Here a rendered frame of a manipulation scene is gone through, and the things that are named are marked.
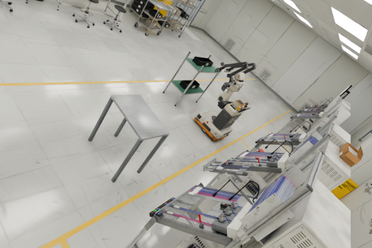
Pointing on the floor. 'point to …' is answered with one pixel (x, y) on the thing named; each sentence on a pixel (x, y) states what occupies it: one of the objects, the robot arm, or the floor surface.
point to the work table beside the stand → (151, 131)
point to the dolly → (138, 4)
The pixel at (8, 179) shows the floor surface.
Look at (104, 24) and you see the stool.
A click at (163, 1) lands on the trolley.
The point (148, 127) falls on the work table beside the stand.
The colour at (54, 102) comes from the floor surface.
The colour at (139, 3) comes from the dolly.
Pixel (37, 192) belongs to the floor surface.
